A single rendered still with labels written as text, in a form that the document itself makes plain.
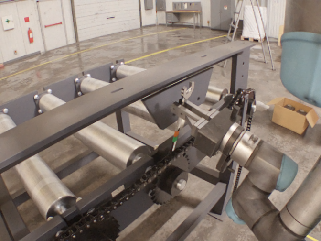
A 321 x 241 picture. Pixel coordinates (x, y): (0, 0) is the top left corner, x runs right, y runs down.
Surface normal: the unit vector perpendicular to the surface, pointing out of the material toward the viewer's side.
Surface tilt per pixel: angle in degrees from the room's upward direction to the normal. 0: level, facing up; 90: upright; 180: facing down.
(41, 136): 0
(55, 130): 0
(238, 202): 67
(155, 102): 90
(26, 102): 90
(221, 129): 15
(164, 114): 90
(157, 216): 0
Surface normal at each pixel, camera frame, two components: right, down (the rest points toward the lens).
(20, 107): 0.76, 0.29
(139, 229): -0.05, -0.87
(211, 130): 0.14, -0.75
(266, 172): -0.60, 0.07
